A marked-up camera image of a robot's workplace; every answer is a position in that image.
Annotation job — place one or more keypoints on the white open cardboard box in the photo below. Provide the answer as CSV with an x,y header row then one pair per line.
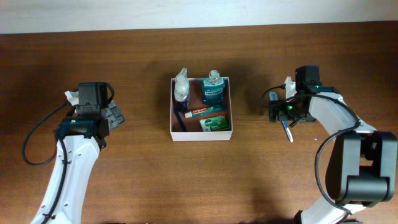
x,y
194,131

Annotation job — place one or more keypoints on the blue white toothbrush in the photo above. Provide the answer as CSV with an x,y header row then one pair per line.
x,y
273,97

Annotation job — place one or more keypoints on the blue mouthwash bottle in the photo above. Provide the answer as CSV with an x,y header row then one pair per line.
x,y
212,89

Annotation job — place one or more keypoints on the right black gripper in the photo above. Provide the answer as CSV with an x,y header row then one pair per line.
x,y
282,114

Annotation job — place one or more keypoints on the green toothpaste tube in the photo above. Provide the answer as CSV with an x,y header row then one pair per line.
x,y
205,110

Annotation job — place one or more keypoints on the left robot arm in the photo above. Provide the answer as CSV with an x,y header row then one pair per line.
x,y
79,138

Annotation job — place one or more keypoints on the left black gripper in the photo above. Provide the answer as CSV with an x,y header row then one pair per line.
x,y
114,114

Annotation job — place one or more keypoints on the clear spray bottle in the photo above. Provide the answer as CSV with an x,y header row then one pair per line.
x,y
182,91

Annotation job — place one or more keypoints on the green soap box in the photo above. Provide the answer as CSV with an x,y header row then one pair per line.
x,y
217,123

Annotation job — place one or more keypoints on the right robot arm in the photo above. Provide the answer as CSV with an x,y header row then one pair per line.
x,y
355,166

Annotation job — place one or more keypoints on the blue disposable razor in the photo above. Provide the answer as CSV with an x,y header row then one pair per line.
x,y
180,120

